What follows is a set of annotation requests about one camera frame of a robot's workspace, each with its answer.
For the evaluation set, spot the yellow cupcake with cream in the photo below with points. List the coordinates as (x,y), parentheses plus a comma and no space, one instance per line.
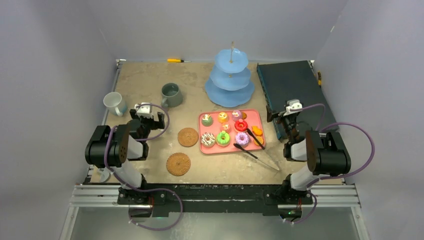
(223,117)

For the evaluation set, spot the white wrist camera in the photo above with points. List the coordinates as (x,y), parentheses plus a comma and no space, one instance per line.
(292,106)
(144,109)

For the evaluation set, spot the upper woven rattan coaster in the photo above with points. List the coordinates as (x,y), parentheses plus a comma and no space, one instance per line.
(187,137)

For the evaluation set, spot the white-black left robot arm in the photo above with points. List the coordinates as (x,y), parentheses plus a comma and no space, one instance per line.
(113,148)

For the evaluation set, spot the lower woven rattan coaster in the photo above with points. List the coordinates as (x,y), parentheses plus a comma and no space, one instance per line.
(178,164)

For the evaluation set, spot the green frosted donut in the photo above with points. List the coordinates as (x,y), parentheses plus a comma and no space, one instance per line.
(223,139)

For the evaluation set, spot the pink cupcake with cream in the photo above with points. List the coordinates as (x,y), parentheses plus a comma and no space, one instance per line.
(226,127)

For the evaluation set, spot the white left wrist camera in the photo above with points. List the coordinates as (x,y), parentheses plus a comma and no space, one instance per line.
(144,109)

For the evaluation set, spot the black aluminium base frame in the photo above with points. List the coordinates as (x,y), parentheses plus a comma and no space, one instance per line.
(267,200)

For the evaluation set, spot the purple frosted donut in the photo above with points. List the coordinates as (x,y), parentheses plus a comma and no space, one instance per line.
(242,139)

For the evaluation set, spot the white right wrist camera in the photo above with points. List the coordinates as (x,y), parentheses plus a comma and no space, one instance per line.
(292,106)

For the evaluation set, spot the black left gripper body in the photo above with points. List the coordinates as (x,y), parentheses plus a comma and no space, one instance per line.
(147,124)

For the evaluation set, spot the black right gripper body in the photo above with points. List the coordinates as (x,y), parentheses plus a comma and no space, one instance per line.
(281,117)

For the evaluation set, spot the dark teal flat box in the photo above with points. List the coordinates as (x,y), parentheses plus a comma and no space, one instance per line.
(285,81)

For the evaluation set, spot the green cupcake with cream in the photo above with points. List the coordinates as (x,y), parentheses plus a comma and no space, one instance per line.
(207,120)

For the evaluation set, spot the purple cupcake with cream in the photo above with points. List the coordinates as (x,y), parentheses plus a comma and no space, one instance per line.
(236,115)

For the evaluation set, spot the white ceramic mug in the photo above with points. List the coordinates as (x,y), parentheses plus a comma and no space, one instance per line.
(115,103)

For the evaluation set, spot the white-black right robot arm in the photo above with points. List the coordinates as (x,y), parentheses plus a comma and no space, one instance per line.
(325,155)

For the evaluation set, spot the yellow-handled screwdriver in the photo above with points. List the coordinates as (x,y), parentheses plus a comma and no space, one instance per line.
(177,60)

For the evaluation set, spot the blue three-tier cake stand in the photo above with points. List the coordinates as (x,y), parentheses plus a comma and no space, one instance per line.
(229,84)

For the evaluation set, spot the red frosted donut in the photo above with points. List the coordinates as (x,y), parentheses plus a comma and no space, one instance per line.
(241,125)

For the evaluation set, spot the chocolate drizzle white donut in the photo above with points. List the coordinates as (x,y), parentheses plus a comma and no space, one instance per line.
(207,139)

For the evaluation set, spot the orange fish-shaped biscuit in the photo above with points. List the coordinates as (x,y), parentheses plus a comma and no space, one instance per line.
(256,130)

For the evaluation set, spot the pink rectangular tray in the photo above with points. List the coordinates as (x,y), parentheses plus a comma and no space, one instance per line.
(253,119)

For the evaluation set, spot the woven rattan coaster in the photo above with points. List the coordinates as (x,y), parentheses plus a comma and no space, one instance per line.
(187,137)
(178,164)

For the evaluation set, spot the grey-green ceramic mug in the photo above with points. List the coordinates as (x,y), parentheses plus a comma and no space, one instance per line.
(171,95)

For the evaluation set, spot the yellow tool at right wall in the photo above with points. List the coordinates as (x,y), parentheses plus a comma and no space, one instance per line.
(319,78)

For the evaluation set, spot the round orange sandwich biscuit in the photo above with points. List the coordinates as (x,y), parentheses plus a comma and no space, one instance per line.
(258,140)

